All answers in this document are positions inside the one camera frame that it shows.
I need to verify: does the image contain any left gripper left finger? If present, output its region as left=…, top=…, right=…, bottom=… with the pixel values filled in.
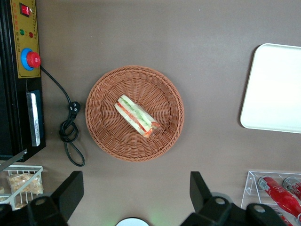
left=27, top=171, right=85, bottom=226

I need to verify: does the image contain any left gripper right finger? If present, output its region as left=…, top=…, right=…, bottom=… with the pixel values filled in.
left=181, top=171, right=238, bottom=226

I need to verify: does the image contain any triangle sandwich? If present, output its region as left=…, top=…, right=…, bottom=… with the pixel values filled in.
left=114, top=94, right=162, bottom=138

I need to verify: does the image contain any round brown wicker basket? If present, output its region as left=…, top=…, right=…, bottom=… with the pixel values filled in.
left=85, top=65, right=185, bottom=162

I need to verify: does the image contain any cream plastic tray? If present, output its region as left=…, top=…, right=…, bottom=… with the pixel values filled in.
left=239, top=43, right=301, bottom=134

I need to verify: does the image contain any clear acrylic bottle rack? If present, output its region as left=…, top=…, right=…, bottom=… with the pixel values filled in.
left=240, top=170, right=301, bottom=226

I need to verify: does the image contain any grey metal lever bar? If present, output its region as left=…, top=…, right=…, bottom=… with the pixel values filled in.
left=0, top=148, right=28, bottom=174

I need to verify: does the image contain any black machine yellow control panel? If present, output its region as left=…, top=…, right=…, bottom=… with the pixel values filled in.
left=0, top=0, right=47, bottom=163

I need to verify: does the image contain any white wire rack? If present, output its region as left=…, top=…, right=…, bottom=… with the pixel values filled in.
left=0, top=164, right=45, bottom=210

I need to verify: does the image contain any black power cable with plug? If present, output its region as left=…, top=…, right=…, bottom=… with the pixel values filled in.
left=39, top=65, right=85, bottom=167

